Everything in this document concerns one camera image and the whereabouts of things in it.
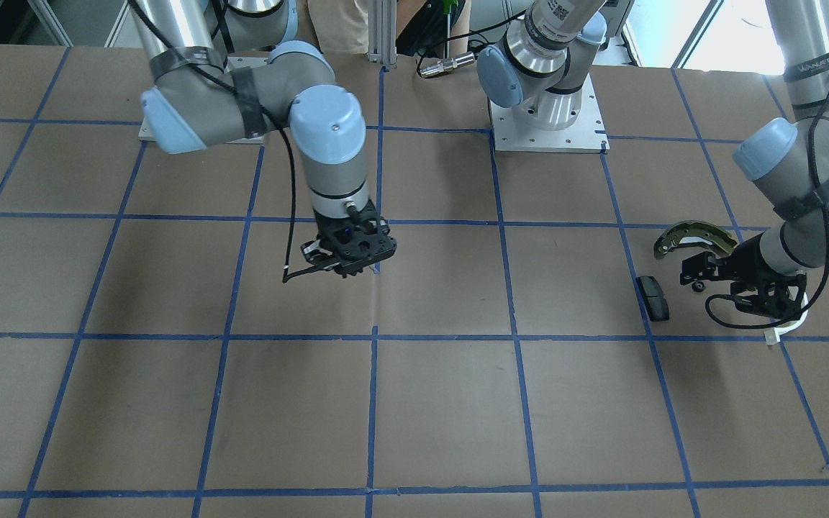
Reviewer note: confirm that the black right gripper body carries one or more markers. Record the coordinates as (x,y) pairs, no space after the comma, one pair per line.
(326,232)

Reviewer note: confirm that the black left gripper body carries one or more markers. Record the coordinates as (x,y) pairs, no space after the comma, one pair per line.
(747,257)

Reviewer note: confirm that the white curved plastic part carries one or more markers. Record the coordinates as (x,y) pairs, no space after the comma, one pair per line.
(773,335)

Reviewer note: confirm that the olive metal brake shoe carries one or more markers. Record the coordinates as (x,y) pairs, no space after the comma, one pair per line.
(694,234)

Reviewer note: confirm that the dark grey brake pad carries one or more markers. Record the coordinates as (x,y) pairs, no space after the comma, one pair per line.
(654,299)

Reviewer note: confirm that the person in beige shirt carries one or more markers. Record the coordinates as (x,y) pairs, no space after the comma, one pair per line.
(342,26)

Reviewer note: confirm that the silver metal connector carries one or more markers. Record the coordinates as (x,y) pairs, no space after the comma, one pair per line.
(446,65)

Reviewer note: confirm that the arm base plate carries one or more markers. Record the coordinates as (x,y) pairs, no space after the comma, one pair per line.
(550,122)
(192,109)

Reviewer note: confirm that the aluminium frame post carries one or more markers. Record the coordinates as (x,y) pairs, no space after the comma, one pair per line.
(382,33)

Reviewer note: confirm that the green handled tool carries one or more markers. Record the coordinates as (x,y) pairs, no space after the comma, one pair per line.
(448,6)

